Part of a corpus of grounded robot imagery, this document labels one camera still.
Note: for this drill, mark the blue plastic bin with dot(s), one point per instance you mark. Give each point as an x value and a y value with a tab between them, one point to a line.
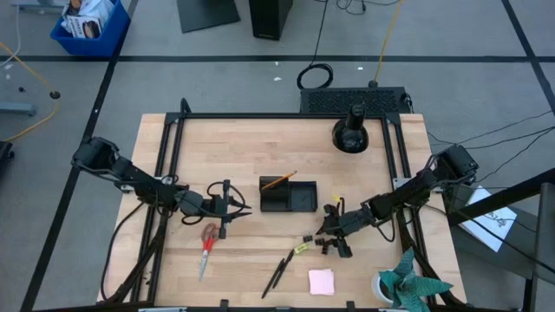
108	43

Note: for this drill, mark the dark grey side stand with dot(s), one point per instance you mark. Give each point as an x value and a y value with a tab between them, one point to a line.
544	242

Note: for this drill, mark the white paper sheet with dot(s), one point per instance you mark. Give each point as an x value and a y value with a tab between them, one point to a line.
494	225

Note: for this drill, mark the black floor plate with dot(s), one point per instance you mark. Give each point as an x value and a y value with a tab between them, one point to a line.
208	15

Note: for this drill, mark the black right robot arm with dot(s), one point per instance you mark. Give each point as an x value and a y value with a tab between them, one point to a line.
416	190

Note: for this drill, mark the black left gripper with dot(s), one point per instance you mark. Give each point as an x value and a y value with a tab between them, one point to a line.
214	206

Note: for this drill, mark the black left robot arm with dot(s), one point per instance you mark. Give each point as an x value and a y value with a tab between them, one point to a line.
130	174

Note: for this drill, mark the black binder clip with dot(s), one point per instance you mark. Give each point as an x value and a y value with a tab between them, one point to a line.
307	238
319	241
324	250

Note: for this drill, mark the black metal table frame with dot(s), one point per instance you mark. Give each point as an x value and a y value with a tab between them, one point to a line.
282	115

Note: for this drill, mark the pink sticky note pad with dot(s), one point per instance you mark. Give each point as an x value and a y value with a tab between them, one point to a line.
321	281

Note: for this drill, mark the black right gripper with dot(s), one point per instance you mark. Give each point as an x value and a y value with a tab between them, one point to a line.
351	221

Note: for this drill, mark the papers and magazines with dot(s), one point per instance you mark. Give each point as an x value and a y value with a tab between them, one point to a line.
86	24

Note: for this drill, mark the black caster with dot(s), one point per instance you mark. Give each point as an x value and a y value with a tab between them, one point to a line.
4	149

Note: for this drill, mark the black desk lamp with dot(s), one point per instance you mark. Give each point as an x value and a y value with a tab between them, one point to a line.
350	136

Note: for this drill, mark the black computer tower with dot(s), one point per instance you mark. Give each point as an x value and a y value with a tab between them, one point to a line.
269	19

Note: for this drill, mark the orange pencil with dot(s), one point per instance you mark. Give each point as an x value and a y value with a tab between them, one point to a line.
282	179

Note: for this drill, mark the green plant in white pot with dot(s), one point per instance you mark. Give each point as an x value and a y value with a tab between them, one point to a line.
407	284

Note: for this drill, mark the grey metal foot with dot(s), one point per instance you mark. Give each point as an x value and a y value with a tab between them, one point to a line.
17	108

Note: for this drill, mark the black mesh-topped computer box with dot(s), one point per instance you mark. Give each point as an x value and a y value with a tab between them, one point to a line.
329	100

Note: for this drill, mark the black mesh desk organizer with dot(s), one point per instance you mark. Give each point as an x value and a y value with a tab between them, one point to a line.
303	197

